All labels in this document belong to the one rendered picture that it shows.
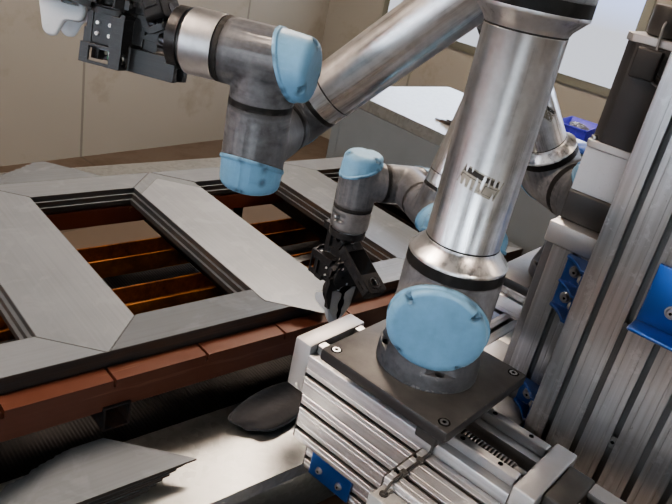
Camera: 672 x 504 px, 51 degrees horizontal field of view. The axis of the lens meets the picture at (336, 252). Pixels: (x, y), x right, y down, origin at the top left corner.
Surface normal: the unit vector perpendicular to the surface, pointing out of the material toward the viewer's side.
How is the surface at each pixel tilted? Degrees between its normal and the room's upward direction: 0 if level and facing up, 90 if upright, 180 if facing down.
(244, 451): 0
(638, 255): 90
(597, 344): 90
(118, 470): 0
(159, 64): 82
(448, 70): 90
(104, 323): 0
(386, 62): 104
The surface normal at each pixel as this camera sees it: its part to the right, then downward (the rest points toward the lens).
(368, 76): -0.06, 0.63
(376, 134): -0.76, 0.14
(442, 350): -0.30, 0.48
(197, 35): -0.17, 0.00
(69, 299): 0.19, -0.88
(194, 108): 0.73, 0.42
